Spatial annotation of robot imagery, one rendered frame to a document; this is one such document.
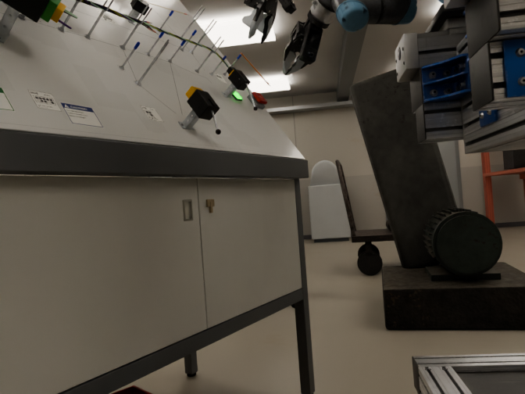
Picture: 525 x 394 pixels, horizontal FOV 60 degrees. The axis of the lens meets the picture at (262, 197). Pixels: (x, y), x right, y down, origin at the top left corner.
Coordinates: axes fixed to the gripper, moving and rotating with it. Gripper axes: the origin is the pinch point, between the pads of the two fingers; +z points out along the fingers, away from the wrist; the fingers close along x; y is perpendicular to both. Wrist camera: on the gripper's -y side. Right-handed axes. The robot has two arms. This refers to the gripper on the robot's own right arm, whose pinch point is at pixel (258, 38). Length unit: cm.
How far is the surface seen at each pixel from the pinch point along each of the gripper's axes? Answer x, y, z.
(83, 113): 70, -7, 27
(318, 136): -663, 199, 108
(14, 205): 88, -15, 41
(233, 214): 25, -24, 49
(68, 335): 81, -28, 63
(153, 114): 48, -6, 26
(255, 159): 15.9, -20.9, 33.4
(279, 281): 3, -38, 71
